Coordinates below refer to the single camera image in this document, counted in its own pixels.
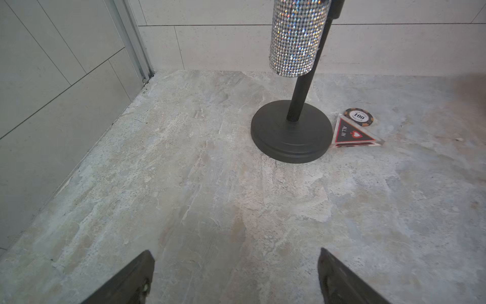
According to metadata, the rhinestone microphone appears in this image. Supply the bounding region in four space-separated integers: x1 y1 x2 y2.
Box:
269 0 332 78

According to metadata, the black microphone stand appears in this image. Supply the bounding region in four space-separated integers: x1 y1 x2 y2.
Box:
251 0 344 163

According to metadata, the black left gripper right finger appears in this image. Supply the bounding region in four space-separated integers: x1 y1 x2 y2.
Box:
318 248 390 304

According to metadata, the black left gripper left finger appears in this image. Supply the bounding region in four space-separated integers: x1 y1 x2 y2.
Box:
82 250 155 304

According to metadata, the round poker chip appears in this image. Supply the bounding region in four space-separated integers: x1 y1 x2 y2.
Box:
344 108 374 127

